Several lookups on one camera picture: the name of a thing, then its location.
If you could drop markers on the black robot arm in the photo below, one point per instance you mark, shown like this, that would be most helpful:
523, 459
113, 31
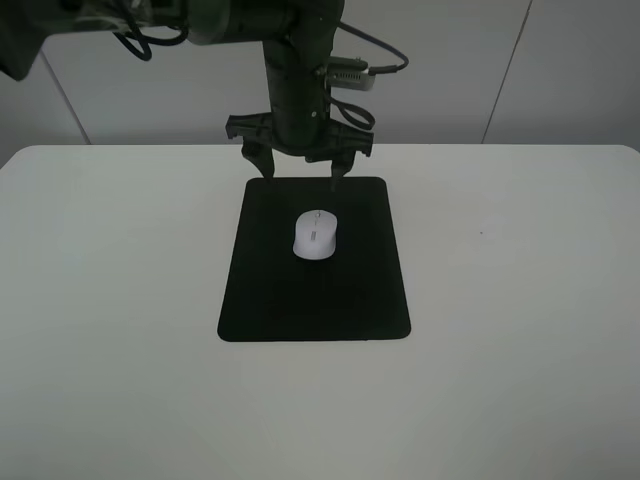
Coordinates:
297, 38

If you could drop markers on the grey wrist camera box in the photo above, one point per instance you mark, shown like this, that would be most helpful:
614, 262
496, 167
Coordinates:
347, 73

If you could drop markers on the black mouse pad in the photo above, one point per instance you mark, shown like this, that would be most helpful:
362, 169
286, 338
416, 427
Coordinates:
357, 294

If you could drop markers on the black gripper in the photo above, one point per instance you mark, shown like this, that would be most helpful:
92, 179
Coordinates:
314, 136

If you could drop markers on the white computer mouse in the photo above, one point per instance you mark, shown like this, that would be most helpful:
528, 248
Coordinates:
315, 235

